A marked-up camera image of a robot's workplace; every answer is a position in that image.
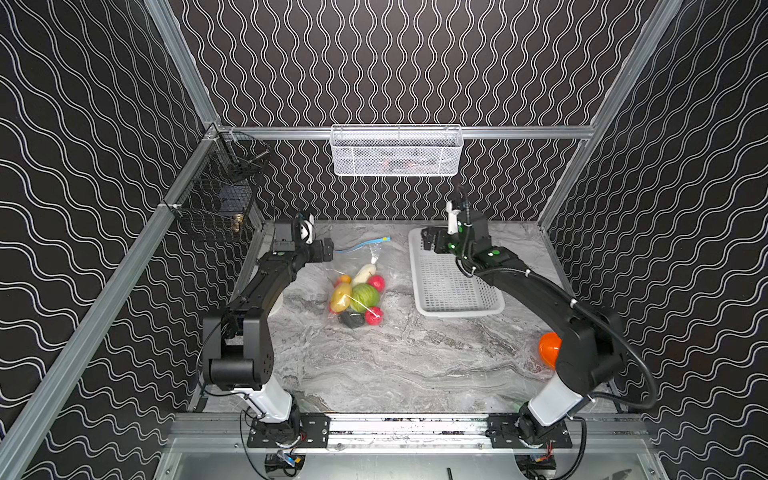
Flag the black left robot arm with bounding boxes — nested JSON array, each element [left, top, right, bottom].
[[201, 213, 334, 444]]

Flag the clear zip top bag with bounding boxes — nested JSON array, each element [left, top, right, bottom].
[[327, 236, 391, 329]]

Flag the green cabbage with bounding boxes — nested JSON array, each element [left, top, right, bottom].
[[349, 283, 380, 314]]

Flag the white daikon radish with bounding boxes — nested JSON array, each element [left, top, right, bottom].
[[351, 263, 377, 286]]

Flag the white plastic basket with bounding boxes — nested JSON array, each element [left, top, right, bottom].
[[408, 228, 505, 318]]

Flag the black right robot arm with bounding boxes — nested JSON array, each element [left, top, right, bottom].
[[421, 203, 659, 444]]

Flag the clear wall basket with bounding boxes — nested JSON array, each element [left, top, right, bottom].
[[329, 124, 464, 177]]

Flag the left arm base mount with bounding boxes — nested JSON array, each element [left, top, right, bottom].
[[246, 413, 331, 450]]

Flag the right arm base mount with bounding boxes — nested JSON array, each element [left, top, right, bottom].
[[485, 413, 573, 449]]

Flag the black wire wall basket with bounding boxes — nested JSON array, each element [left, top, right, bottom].
[[172, 131, 271, 245]]

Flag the red tomato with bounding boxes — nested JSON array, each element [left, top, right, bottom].
[[367, 275, 386, 293]]

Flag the red apple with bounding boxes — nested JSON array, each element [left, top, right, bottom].
[[364, 306, 383, 326]]

